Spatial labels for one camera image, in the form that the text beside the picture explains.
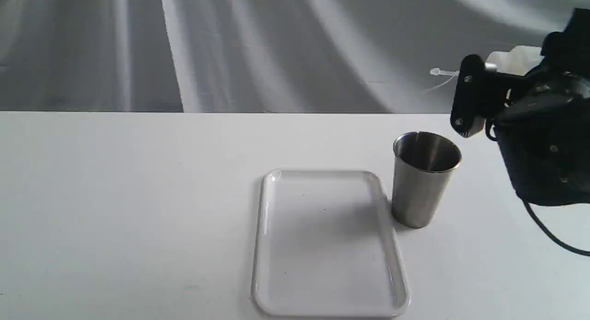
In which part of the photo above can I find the translucent squeeze bottle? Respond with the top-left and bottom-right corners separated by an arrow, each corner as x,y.
425,46 -> 543,92

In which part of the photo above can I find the black cable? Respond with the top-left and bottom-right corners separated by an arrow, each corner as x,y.
485,119 -> 590,257

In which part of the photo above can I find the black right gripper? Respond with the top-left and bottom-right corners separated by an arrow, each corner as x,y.
494,9 -> 589,206

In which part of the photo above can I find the stainless steel cup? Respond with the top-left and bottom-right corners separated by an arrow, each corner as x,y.
390,131 -> 463,228

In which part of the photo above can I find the white plastic tray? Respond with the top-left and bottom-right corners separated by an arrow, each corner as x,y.
252,169 -> 411,319

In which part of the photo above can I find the grey fabric backdrop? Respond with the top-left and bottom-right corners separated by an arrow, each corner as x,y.
0,0 -> 589,114

